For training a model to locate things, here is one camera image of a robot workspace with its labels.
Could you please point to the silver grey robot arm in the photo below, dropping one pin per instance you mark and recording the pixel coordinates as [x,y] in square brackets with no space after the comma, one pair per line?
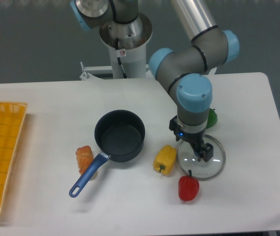
[182,75]

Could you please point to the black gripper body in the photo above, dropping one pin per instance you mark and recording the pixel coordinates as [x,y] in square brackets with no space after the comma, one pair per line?
[192,134]

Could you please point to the glass pot lid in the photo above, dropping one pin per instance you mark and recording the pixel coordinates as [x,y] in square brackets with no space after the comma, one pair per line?
[201,170]

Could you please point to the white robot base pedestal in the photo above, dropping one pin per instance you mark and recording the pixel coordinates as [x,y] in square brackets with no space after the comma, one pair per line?
[126,45]

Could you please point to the red bell pepper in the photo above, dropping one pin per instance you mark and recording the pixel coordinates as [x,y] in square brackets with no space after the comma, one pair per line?
[188,187]

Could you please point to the dark saucepan with blue handle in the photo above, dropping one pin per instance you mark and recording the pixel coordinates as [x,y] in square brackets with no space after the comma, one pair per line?
[120,136]

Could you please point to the orange croissant bread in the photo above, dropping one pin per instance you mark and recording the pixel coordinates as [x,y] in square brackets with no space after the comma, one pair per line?
[84,157]

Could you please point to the yellow bell pepper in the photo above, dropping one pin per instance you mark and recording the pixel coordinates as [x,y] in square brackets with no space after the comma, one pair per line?
[165,160]

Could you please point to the green bell pepper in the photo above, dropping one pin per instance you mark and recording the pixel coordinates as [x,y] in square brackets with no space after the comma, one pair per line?
[212,118]

